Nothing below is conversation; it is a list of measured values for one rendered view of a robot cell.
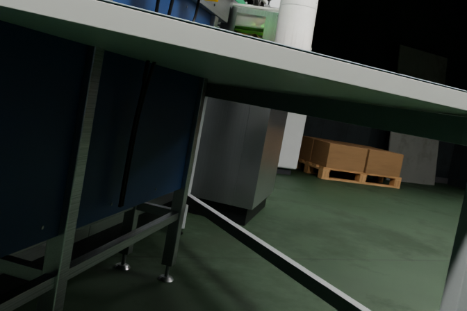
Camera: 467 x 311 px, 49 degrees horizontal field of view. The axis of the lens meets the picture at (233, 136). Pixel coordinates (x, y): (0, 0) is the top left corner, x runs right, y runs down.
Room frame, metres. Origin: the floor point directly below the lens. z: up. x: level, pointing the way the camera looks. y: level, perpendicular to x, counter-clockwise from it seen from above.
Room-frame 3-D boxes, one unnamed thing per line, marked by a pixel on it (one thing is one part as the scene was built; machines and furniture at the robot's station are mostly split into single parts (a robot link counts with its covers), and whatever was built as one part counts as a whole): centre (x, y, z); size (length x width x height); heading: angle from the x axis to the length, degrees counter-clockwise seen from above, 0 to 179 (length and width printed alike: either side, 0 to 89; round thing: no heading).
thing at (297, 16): (1.67, -0.13, 0.93); 0.19 x 0.19 x 0.18
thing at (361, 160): (5.87, -1.35, 0.19); 1.11 x 0.80 x 0.39; 118
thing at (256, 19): (1.97, 0.02, 0.92); 0.27 x 0.17 x 0.15; 77
